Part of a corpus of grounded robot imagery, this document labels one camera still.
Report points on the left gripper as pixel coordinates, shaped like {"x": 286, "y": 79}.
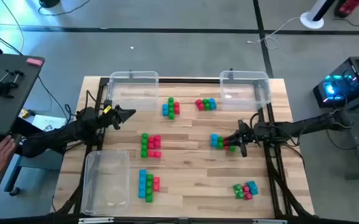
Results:
{"x": 112, "y": 118}

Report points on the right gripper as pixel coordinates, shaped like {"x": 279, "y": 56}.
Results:
{"x": 246, "y": 135}

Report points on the green two-stud toy block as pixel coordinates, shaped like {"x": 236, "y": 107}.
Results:
{"x": 207, "y": 104}
{"x": 232, "y": 149}
{"x": 220, "y": 143}
{"x": 238, "y": 191}

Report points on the green four-stud toy block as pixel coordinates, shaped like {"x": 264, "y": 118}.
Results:
{"x": 149, "y": 188}
{"x": 171, "y": 108}
{"x": 144, "y": 145}

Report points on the blue four-stud toy block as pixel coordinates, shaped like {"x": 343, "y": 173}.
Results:
{"x": 142, "y": 183}

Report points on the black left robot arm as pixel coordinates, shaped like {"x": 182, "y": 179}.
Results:
{"x": 73, "y": 130}

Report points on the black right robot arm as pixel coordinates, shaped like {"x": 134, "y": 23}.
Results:
{"x": 306, "y": 126}

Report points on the clear plastic bin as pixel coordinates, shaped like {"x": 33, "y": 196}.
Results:
{"x": 244, "y": 93}
{"x": 104, "y": 183}
{"x": 132, "y": 93}

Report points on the white paper sheet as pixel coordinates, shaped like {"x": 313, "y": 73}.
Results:
{"x": 50, "y": 123}

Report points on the small yellow object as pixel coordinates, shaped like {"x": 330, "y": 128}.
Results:
{"x": 25, "y": 114}

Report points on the pink eraser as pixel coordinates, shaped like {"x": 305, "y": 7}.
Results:
{"x": 35, "y": 62}

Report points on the black desk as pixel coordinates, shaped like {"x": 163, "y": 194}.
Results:
{"x": 11, "y": 105}

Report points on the black clamp tool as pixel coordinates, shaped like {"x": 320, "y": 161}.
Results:
{"x": 3, "y": 88}

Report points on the black computer tower with lights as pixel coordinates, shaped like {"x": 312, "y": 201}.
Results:
{"x": 353, "y": 84}

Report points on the black round floor base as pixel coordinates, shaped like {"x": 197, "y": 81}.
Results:
{"x": 49, "y": 3}

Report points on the white round floor stand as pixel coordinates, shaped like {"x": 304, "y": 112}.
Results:
{"x": 311, "y": 20}

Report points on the red black floor object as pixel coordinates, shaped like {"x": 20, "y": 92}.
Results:
{"x": 350, "y": 7}

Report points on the black aluminium table frame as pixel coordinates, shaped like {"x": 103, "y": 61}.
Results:
{"x": 188, "y": 81}

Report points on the silver metal bracket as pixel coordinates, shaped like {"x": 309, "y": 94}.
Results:
{"x": 269, "y": 221}
{"x": 96, "y": 220}

